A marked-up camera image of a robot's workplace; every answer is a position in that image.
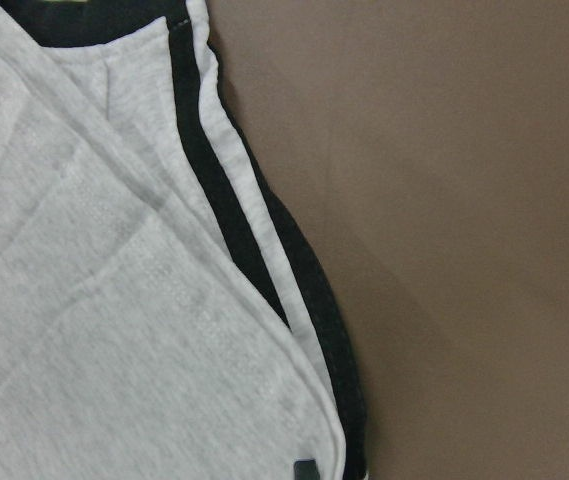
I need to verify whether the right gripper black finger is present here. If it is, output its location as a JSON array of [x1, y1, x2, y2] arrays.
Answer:
[[294, 459, 320, 480]]

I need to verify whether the grey cartoon print t-shirt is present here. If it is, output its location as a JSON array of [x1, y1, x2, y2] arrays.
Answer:
[[0, 1, 369, 479]]

